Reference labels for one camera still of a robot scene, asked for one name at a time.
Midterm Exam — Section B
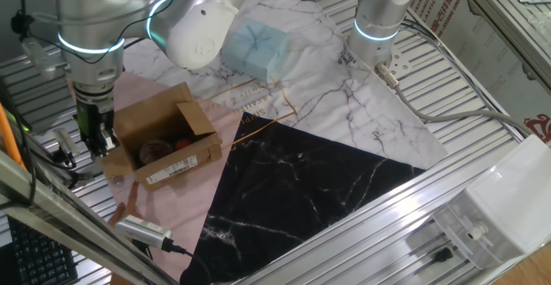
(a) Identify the silver depth camera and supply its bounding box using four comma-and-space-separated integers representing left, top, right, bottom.
114, 214, 174, 251

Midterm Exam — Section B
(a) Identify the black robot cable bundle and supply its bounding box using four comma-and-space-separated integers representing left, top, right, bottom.
399, 16, 535, 135

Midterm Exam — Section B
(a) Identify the black table plug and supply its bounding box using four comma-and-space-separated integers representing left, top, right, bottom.
432, 246, 454, 263

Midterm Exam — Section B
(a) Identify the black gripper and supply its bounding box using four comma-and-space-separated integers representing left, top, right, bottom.
75, 95, 121, 161

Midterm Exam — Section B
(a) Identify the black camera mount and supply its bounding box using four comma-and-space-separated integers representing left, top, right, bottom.
50, 146, 79, 169

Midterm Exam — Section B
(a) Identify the brown cardboard box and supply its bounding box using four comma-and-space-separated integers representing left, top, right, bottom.
101, 82, 224, 193

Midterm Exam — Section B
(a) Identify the small silver camera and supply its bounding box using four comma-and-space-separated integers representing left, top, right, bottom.
52, 127, 82, 159

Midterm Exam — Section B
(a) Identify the black depth camera cable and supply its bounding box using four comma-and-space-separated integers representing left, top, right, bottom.
161, 237, 212, 285

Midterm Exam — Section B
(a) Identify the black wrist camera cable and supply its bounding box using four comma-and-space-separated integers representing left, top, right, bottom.
9, 0, 34, 36

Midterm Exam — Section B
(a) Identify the bare human hand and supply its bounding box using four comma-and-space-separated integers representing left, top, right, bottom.
107, 180, 144, 229

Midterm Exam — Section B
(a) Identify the orange pole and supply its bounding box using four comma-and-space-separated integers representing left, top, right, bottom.
0, 102, 22, 170

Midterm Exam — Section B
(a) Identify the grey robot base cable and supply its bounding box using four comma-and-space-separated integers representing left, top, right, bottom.
374, 63, 535, 138

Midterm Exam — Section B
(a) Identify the white plastic enclosure box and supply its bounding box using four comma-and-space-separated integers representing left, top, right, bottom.
432, 133, 551, 271

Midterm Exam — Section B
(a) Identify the marble pattern tablecloth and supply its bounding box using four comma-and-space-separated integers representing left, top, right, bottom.
66, 0, 449, 284

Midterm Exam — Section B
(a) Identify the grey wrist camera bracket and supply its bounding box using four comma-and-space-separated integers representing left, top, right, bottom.
20, 37, 65, 79

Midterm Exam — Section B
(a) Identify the printed cardboard panel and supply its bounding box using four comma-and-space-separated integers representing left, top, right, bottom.
404, 0, 551, 144

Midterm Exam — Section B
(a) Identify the light blue gift box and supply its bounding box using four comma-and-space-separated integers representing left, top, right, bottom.
221, 17, 290, 84

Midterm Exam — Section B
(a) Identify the black keyboard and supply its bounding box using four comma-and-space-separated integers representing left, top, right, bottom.
7, 215, 79, 285

